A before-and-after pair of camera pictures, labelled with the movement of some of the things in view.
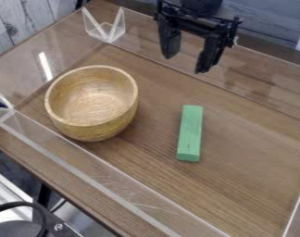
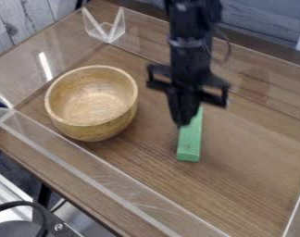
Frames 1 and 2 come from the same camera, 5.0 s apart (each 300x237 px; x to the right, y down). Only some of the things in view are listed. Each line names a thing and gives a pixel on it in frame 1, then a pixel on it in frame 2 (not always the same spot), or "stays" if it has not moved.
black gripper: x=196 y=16 -> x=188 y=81
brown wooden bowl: x=92 y=102 stays
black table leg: x=44 y=195 stays
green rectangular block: x=191 y=133 stays
